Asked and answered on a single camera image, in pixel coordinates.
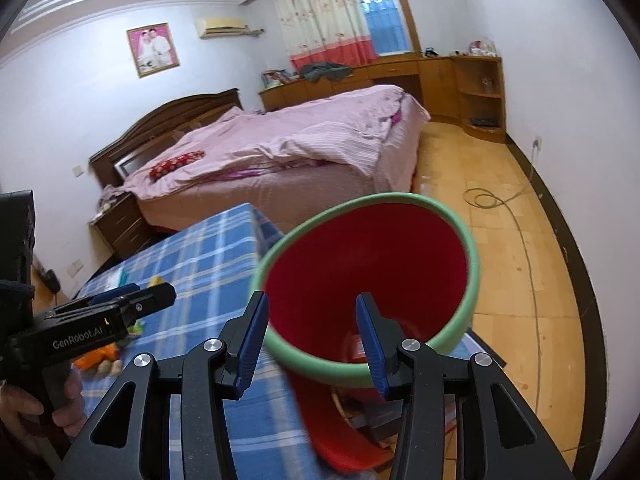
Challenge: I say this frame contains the grey clothes pile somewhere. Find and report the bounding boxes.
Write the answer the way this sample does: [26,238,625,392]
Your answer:
[299,62,355,83]

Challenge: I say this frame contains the mauve bed mattress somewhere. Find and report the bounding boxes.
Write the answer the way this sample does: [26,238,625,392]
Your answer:
[137,157,423,233]

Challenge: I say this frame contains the books on desk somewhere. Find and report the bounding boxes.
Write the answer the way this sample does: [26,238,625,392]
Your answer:
[261,70,296,89]

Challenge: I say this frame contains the red bucket with green rim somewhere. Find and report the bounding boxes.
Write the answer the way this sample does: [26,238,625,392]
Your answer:
[250,191,483,472]

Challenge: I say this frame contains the pink quilt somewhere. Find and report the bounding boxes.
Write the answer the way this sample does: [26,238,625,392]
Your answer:
[122,85,431,201]

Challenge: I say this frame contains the floral curtain with red hem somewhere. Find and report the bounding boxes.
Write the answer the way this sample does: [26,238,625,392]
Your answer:
[271,0,377,73]

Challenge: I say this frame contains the red floral pillow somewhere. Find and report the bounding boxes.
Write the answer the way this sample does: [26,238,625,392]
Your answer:
[149,149,206,181]

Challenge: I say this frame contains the blue plaid tablecloth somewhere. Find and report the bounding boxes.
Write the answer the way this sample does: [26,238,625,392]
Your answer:
[70,203,401,480]

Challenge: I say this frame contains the framed wall photo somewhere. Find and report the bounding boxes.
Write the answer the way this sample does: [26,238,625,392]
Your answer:
[126,22,181,79]

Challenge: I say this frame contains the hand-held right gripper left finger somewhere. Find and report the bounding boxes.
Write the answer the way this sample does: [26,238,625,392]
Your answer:
[59,290,271,480]

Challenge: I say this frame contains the wooden desk cabinet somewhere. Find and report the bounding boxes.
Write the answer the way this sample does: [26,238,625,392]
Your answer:
[258,55,458,122]

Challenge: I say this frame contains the green floor cable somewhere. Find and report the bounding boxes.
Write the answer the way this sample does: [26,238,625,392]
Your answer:
[462,145,547,411]

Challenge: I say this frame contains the window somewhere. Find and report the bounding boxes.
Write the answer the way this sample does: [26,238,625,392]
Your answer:
[350,0,408,56]

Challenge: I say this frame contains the wooden nightstand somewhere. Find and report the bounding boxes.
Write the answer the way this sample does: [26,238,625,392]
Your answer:
[89,191,151,261]

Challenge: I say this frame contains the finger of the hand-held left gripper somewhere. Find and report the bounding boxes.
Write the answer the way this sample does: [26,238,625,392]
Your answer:
[60,283,142,313]
[117,282,177,328]

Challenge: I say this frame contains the wooden corner shelf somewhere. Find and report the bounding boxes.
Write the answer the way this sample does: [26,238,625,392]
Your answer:
[452,54,507,144]

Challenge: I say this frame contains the wooden headboard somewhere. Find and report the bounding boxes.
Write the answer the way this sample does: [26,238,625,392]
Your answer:
[89,88,243,191]

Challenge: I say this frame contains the person's left hand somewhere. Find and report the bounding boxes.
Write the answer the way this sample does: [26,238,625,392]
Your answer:
[0,367,87,466]

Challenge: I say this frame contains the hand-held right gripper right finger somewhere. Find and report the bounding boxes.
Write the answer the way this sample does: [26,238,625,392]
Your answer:
[355,292,576,480]

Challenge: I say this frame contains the orange cloth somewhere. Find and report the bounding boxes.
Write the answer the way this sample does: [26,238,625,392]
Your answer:
[71,344,120,372]

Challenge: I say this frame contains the wall air conditioner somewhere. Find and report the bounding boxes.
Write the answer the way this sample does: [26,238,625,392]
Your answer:
[196,15,251,40]

